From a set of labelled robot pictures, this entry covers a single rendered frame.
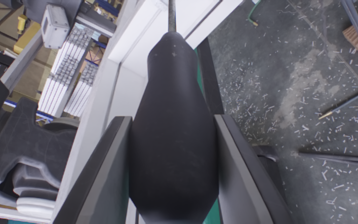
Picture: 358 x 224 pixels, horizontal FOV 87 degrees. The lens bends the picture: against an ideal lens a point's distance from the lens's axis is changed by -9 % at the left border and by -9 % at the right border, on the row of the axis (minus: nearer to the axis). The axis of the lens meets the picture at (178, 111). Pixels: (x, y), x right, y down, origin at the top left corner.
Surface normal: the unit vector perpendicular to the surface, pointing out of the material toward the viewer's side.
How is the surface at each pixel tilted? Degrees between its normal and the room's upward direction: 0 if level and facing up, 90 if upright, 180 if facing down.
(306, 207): 0
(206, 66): 90
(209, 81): 90
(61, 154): 99
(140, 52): 90
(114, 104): 90
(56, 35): 120
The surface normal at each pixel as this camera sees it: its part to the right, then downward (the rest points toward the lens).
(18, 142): 0.75, -0.39
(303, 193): -0.78, -0.38
